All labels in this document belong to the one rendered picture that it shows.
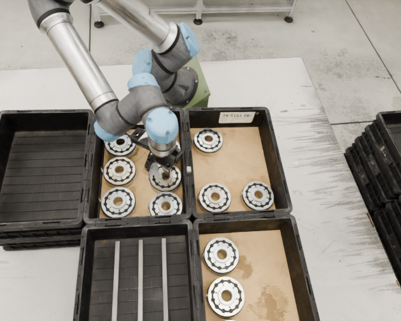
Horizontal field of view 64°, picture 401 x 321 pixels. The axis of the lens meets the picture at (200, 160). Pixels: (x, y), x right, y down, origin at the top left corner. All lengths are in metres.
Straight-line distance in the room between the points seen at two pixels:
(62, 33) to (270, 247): 0.84
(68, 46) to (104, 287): 0.66
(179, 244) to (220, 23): 2.34
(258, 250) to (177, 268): 0.25
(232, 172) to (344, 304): 0.56
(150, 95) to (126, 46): 1.98
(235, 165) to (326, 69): 1.90
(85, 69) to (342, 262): 1.02
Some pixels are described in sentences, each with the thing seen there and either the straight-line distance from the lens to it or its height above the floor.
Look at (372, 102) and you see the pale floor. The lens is 2.84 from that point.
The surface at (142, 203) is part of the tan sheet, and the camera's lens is 1.05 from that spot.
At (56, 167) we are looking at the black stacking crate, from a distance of 1.16.
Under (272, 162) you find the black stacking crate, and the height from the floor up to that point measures 0.89.
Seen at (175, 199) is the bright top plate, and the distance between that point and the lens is 1.02.
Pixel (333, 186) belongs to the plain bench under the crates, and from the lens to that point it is 1.37.
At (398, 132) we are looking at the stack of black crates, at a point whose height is 0.49.
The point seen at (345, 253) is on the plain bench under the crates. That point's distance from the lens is 1.28.
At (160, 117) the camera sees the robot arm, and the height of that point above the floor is 1.19.
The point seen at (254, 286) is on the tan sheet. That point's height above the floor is 0.83.
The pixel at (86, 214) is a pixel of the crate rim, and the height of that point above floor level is 0.93.
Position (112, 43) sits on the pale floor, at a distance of 2.81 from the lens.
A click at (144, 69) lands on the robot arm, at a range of 1.19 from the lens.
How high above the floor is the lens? 1.79
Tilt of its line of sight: 59 degrees down
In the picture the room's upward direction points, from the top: 9 degrees clockwise
